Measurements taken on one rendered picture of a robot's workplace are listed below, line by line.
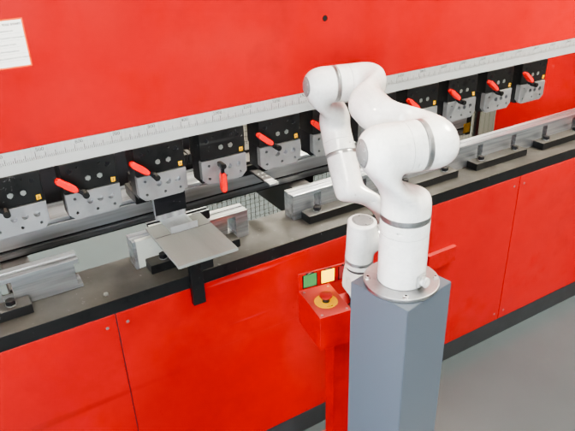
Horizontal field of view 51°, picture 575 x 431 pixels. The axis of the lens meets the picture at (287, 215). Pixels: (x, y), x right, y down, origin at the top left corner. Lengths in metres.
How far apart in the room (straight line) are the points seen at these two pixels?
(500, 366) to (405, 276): 1.50
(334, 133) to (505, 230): 1.19
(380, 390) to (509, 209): 1.27
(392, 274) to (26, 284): 1.01
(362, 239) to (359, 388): 0.41
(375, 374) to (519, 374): 1.34
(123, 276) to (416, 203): 0.93
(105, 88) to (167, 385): 0.95
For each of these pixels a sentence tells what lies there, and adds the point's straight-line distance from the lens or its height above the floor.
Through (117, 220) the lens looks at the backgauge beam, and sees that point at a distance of 2.12.
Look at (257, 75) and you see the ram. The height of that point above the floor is 1.40.
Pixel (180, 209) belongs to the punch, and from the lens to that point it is 1.92.
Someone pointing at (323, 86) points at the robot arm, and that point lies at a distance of 1.65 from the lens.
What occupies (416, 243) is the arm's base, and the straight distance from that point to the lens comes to 1.45.
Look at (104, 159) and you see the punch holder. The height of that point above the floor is 1.25.
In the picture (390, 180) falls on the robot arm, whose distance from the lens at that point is 1.34.
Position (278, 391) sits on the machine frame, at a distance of 2.32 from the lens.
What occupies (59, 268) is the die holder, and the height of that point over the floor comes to 0.96.
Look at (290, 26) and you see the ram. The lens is 1.88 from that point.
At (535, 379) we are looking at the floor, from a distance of 2.91.
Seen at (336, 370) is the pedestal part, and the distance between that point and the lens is 2.03.
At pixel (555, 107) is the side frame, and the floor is 0.89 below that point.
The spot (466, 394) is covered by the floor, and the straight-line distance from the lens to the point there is 2.76.
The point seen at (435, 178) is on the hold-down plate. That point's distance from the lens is 2.40.
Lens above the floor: 1.86
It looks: 27 degrees down
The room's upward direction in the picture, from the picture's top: 2 degrees counter-clockwise
